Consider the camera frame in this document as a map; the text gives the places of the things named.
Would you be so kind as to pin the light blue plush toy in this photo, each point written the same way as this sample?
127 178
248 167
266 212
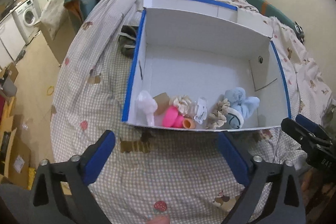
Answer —
241 107

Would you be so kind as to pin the cream scrunchie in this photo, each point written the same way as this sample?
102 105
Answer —
182 103

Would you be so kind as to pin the clear plastic bag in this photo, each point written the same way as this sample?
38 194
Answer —
200 110

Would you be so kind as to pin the white cloth bunny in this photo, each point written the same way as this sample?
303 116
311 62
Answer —
146 106

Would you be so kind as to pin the cardboard boxes on floor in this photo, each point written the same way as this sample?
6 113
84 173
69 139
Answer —
15 154

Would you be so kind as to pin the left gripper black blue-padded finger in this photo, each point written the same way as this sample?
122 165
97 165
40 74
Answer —
60 191
284 203

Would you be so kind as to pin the white washing machine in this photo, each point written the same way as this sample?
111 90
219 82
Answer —
25 16

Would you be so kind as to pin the beige scrunchie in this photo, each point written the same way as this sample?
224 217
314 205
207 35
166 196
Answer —
218 117

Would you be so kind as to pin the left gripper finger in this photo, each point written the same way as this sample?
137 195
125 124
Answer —
315 129
320 154

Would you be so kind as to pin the dark green cloth bag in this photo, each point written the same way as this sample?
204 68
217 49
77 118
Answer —
127 40

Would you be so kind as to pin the teal headboard cushion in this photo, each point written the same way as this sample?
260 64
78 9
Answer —
269 10

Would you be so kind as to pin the small orange cup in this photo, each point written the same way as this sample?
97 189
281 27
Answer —
189 124

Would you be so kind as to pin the white kitchen cabinet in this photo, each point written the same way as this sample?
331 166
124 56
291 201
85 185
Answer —
12 41

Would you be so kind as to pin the pink rubber toy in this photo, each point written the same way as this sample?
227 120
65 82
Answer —
172 118

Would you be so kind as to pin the brown cardboard piece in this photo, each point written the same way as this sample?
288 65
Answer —
162 101

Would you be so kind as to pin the blue white cardboard box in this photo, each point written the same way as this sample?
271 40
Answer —
202 48

